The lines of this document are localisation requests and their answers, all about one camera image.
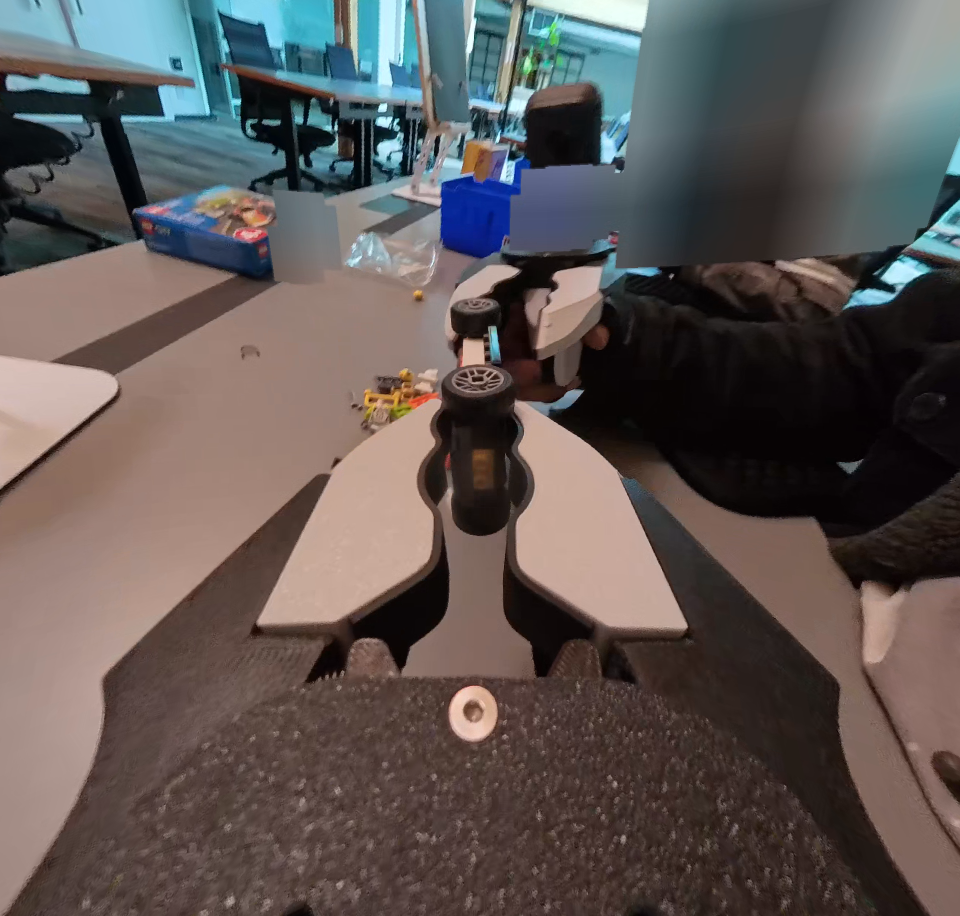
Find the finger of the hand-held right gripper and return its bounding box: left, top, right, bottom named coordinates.
left=453, top=263, right=567, bottom=308
left=530, top=288, right=606, bottom=392

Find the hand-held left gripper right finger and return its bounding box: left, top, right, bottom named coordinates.
left=503, top=404, right=688, bottom=665

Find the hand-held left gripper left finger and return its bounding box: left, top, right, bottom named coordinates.
left=257, top=404, right=451, bottom=665

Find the orange lego race car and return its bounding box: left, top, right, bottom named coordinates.
left=440, top=296, right=529, bottom=538

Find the person's right forearm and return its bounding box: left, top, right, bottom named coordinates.
left=578, top=264, right=960, bottom=524

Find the blue lego box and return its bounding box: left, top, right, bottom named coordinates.
left=131, top=185, right=280, bottom=280

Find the person's right hand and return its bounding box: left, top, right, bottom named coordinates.
left=488, top=317, right=612, bottom=407

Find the blue plastic bin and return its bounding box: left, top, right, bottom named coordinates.
left=438, top=156, right=526, bottom=259

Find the clear plastic bag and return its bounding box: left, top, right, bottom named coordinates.
left=341, top=228, right=441, bottom=289

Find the long wooden desk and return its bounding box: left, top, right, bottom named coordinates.
left=222, top=62, right=511, bottom=182

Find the black office chair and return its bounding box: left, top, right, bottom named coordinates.
left=216, top=11, right=340, bottom=191

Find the person's pale printed shirt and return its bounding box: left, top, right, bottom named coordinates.
left=858, top=575, right=960, bottom=850

